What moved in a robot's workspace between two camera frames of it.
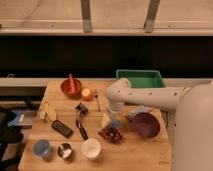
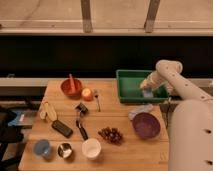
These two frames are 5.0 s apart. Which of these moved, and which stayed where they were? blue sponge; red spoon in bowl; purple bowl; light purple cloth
Moved: blue sponge
Stayed: purple bowl; light purple cloth; red spoon in bowl
